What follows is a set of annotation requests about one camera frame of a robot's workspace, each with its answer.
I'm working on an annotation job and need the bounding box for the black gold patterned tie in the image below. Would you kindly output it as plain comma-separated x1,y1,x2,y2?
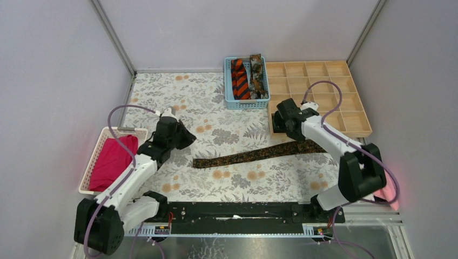
192,140,326,169

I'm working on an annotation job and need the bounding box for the floral patterned tablecloth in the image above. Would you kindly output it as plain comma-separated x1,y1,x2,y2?
124,73,338,202

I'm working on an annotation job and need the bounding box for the wooden compartment tray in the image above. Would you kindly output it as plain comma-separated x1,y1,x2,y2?
266,60,373,139

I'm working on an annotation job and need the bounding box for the orange navy striped tie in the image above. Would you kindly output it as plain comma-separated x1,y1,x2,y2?
231,59,251,100

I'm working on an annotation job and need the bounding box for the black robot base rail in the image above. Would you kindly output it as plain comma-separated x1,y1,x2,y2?
146,202,345,235

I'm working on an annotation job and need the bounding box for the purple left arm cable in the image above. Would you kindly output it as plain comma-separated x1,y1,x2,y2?
83,104,160,259

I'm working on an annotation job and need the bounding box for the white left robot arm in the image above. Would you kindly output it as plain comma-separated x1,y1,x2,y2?
73,113,196,255

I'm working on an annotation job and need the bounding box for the dark green rolled tie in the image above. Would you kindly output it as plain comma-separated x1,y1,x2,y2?
272,112,286,133

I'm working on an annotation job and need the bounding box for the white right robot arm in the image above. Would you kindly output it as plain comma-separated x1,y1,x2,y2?
272,98,387,222

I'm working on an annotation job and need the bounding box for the red cloth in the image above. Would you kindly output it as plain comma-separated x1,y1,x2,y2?
89,138,132,192

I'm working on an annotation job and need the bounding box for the brown camouflage tie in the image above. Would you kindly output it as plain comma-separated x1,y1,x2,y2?
249,54,268,99

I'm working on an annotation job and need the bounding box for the blue plastic basket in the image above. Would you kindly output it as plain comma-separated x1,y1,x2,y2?
224,54,271,110

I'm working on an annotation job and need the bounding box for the pink cloth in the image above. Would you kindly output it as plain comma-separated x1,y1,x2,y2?
373,176,395,201

